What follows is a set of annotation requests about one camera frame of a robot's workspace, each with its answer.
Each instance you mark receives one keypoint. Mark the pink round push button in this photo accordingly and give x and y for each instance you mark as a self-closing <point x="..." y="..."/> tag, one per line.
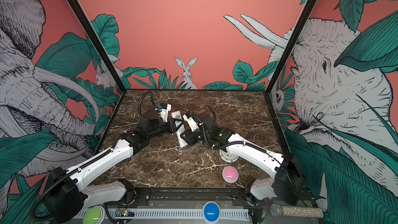
<point x="230" y="174"/>

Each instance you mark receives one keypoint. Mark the white slotted cable duct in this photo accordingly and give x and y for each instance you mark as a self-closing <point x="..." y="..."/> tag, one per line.
<point x="170" y="213"/>

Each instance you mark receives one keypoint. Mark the white remote control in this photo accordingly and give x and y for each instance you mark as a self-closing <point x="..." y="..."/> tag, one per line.
<point x="179" y="129"/>

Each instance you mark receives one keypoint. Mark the right black frame post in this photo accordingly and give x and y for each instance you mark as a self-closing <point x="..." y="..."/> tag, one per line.
<point x="308" y="8"/>

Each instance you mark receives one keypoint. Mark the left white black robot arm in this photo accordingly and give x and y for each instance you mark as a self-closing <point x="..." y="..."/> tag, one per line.
<point x="69" y="191"/>

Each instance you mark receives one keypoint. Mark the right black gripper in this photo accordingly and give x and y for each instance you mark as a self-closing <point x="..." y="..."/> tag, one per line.
<point x="190" y="140"/>

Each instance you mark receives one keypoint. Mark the blue round push button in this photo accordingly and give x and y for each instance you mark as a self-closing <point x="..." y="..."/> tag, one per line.
<point x="211" y="212"/>

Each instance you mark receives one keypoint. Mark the green round push button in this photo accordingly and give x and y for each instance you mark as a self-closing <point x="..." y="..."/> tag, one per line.
<point x="95" y="215"/>

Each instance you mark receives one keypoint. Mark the small green circuit board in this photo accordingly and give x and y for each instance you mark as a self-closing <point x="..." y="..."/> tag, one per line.
<point x="124" y="213"/>

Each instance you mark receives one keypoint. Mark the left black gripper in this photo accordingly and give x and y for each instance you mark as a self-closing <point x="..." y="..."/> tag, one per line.
<point x="172" y="125"/>

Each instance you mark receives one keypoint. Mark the glittery silver microphone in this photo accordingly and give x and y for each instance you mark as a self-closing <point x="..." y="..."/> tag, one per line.
<point x="295" y="211"/>

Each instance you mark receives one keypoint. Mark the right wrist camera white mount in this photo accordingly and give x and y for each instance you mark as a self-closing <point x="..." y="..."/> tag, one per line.
<point x="190" y="121"/>

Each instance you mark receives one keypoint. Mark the white round alarm clock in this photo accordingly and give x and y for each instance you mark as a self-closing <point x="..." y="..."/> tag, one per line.
<point x="228" y="157"/>

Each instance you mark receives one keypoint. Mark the black frame post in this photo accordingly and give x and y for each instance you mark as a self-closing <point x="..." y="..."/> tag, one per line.
<point x="308" y="8"/>
<point x="94" y="38"/>

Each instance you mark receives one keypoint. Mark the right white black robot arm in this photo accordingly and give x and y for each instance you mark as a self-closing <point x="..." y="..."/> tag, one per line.
<point x="286" y="175"/>

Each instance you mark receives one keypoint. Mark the left black frame post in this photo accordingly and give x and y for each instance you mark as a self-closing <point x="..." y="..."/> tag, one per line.
<point x="94" y="38"/>

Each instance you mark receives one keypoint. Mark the black front mounting rail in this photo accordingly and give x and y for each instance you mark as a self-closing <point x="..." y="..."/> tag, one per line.
<point x="146" y="195"/>

